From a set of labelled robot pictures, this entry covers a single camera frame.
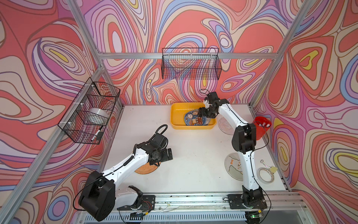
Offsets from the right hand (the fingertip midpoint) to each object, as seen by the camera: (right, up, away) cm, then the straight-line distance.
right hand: (203, 118), depth 101 cm
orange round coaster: (-38, -32, -15) cm, 52 cm away
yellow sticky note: (+40, -31, -17) cm, 54 cm away
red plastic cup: (+40, -5, -6) cm, 41 cm away
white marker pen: (-61, -9, -29) cm, 68 cm away
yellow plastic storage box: (-18, +6, +15) cm, 24 cm away
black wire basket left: (-70, +14, -19) cm, 73 cm away
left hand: (-25, -25, -18) cm, 39 cm away
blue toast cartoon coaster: (-7, 0, +7) cm, 10 cm away
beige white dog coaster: (+17, -31, -15) cm, 38 cm away
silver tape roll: (-59, +1, -32) cm, 67 cm away
